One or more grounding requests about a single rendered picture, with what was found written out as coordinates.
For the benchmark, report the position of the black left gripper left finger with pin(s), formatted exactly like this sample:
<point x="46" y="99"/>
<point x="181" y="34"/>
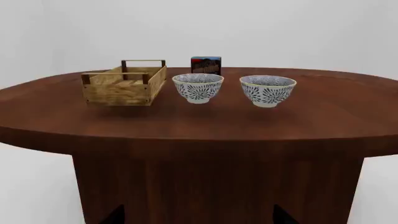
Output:
<point x="115" y="215"/>

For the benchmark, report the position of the dark wooden table pedestal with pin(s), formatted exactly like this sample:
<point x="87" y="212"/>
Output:
<point x="217" y="182"/>

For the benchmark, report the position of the wooden crate tray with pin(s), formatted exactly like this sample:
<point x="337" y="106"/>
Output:
<point x="124" y="89"/>

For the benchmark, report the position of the small printed box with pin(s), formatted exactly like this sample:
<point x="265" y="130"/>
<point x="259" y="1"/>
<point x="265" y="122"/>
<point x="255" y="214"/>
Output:
<point x="206" y="65"/>

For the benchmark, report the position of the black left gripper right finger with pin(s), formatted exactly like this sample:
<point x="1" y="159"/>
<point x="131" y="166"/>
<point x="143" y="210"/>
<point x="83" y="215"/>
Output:
<point x="283" y="215"/>

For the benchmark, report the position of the blue patterned ceramic bowl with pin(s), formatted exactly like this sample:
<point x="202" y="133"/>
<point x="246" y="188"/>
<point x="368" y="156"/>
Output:
<point x="267" y="92"/>
<point x="198" y="89"/>

